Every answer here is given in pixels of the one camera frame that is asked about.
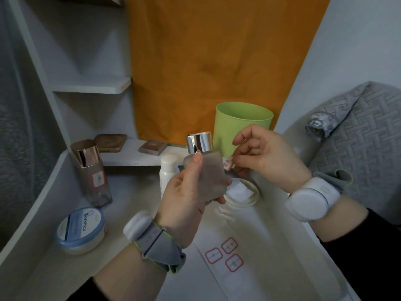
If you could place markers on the round jar blue lid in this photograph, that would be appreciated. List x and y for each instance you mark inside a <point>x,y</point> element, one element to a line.
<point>81,230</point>

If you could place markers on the white shelf unit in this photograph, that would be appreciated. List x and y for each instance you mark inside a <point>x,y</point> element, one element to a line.
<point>94,86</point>

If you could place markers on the clear sticker backing sheet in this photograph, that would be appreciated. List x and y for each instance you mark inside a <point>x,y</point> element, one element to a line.
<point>247,278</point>

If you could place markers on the person's right hand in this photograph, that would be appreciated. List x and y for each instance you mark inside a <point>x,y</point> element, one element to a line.
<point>275,156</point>

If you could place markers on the person's left forearm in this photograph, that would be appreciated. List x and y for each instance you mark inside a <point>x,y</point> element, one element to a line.
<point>128,275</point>

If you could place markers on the grey fuzzy curtain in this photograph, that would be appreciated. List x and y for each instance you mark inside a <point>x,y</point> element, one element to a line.
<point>18,137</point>

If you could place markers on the grey quilted cover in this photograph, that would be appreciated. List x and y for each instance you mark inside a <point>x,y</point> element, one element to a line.
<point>366,137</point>

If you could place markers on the white paper square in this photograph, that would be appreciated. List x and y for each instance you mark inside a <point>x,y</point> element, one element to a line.
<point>239,192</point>

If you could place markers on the orange cloth backdrop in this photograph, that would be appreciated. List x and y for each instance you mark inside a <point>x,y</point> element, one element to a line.
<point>203,59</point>

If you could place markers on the person's right forearm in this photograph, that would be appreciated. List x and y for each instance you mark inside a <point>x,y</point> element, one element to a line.
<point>354,247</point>

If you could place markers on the frosted glass bottle silver cap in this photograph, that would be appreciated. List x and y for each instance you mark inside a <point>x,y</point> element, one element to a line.
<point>211,175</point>

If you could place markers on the brown makeup palette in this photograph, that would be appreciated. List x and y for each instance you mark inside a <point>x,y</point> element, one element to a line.
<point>153,147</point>

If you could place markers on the person's right fingers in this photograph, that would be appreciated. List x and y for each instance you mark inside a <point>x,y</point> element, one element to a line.
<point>247,134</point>

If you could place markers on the light green plastic cup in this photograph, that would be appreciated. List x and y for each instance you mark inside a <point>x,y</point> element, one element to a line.
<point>238,122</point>

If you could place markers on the white right wrist tracker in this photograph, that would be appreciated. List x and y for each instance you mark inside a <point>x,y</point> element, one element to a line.
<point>310,200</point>

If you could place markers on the person's left hand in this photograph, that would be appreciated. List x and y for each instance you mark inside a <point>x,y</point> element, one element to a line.
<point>181,203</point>

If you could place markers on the red-bordered white sticker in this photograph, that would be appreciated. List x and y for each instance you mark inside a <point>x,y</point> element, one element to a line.
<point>214,255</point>
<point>234,263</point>
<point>229,245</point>

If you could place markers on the clear bottle rose gold cap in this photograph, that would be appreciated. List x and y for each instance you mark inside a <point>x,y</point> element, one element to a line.
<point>94,181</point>

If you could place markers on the small white plastic bottle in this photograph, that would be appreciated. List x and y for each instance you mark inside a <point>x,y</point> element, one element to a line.
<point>168,175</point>

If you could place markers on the white wrist tracker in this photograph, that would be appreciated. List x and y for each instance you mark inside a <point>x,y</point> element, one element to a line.
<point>310,200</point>
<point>136,224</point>

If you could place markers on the white left wrist tracker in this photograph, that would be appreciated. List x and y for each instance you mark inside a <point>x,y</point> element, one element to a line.
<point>136,224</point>

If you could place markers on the white tape roll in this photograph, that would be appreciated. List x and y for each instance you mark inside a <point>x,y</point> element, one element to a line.
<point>255,197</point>

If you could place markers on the small red-bordered sticker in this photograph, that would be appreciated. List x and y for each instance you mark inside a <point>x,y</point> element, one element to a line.
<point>228,162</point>

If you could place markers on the person's left thumb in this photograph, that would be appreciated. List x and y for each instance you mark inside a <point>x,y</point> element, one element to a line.
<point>193,169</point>

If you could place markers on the wooden square compact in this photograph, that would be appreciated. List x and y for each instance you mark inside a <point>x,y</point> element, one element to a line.
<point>110,142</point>

